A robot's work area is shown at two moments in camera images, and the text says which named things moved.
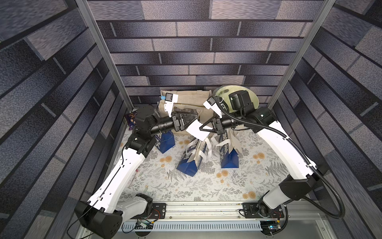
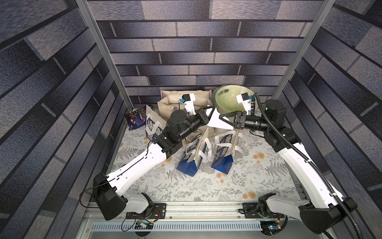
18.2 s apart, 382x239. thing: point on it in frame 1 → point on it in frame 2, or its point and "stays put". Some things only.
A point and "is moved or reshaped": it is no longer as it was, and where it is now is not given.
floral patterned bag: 261,169 stays put
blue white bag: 231,147 is moved or reshaped
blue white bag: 197,152 stays put
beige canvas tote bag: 192,100 stays put
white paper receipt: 194,129 is moved or reshaped
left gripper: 176,118 → 201,117
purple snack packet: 131,118 stays put
